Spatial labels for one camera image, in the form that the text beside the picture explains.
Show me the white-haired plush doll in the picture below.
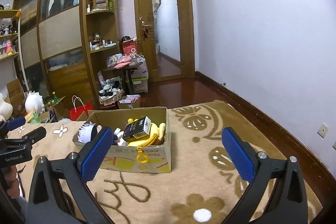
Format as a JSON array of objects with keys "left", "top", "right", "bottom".
[{"left": 77, "top": 122, "right": 102, "bottom": 144}]

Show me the black Face tissue pack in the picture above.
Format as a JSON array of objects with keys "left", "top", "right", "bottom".
[{"left": 122, "top": 117, "right": 151, "bottom": 143}]

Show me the yellow plush toy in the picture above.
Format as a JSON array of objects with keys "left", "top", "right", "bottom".
[{"left": 127, "top": 122, "right": 166, "bottom": 163}]

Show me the person's hand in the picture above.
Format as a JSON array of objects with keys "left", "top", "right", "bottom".
[{"left": 5, "top": 165, "right": 20, "bottom": 199}]

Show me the green frog toy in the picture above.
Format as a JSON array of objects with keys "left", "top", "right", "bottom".
[{"left": 25, "top": 110, "right": 41, "bottom": 124}]

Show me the white round plush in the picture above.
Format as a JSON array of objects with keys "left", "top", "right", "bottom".
[{"left": 25, "top": 92, "right": 45, "bottom": 114}]

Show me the green bottle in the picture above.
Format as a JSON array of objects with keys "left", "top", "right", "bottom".
[{"left": 52, "top": 92, "right": 59, "bottom": 104}]

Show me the red paper bag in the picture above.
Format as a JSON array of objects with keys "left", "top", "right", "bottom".
[{"left": 69, "top": 95, "right": 93, "bottom": 121}]

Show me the open cardboard box on floor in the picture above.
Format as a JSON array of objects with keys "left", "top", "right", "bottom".
[{"left": 76, "top": 110, "right": 96, "bottom": 122}]

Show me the wooden wardrobe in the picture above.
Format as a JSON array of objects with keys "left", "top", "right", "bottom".
[{"left": 14, "top": 0, "right": 96, "bottom": 109}]

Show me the brown floral blanket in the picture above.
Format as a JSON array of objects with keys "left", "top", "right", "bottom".
[{"left": 7, "top": 99, "right": 324, "bottom": 224}]

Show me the basket of clothes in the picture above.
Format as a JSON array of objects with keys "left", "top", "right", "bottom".
[{"left": 98, "top": 76, "right": 123, "bottom": 106}]

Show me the small cardboard box with papers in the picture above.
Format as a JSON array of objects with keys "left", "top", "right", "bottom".
[{"left": 118, "top": 94, "right": 141, "bottom": 109}]

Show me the pink clothes pile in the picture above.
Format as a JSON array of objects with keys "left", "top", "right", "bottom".
[{"left": 113, "top": 55, "right": 133, "bottom": 69}]

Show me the small black side table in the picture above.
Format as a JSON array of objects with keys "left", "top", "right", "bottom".
[{"left": 103, "top": 62, "right": 142, "bottom": 95}]

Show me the red gift bag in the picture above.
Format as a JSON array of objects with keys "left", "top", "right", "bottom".
[{"left": 121, "top": 40, "right": 137, "bottom": 55}]

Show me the wooden corner shelf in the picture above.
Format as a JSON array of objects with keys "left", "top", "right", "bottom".
[{"left": 81, "top": 0, "right": 120, "bottom": 109}]

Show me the wooden door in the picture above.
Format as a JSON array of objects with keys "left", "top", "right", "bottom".
[{"left": 134, "top": 0, "right": 195, "bottom": 82}]

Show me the wall socket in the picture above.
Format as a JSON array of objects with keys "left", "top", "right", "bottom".
[{"left": 317, "top": 123, "right": 329, "bottom": 138}]

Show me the picture frame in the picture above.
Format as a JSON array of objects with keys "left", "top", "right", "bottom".
[{"left": 93, "top": 0, "right": 109, "bottom": 9}]

